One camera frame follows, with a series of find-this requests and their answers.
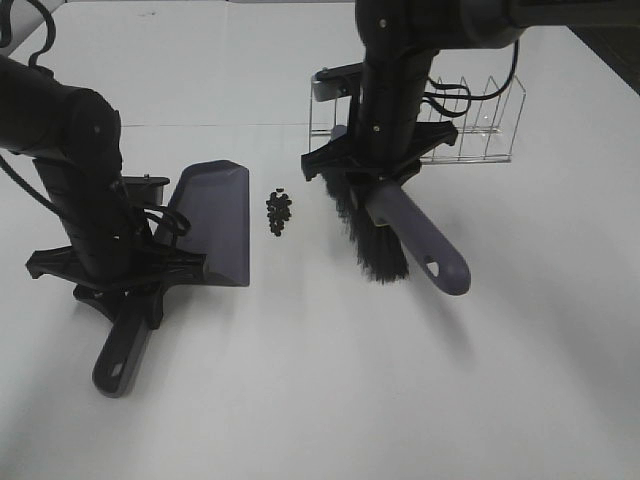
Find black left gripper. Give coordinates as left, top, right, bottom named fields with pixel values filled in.
left=26, top=219, right=206, bottom=291

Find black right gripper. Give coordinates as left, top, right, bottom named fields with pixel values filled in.
left=301, top=119, right=458, bottom=185

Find grey hand brush black bristles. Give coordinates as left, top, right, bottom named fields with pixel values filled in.
left=322, top=159, right=471, bottom=296

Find grey plastic dustpan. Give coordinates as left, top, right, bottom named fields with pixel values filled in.
left=92, top=160, right=250, bottom=398

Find pile of coffee beans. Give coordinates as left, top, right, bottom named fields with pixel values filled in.
left=266, top=188, right=292, bottom=237

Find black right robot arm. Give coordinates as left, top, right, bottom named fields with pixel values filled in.
left=301, top=1, right=639, bottom=183

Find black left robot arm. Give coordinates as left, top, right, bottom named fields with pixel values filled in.
left=1, top=1, right=206, bottom=292

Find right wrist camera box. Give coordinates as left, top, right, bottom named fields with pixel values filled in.
left=311, top=63, right=363, bottom=102

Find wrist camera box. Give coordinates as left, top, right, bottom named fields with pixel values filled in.
left=311, top=63, right=363, bottom=102
left=123, top=175, right=170, bottom=205

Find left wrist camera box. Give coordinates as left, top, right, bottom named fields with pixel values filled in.
left=123, top=175, right=170, bottom=205

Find chrome wire dish rack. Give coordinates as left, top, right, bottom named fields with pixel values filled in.
left=307, top=77, right=527, bottom=165

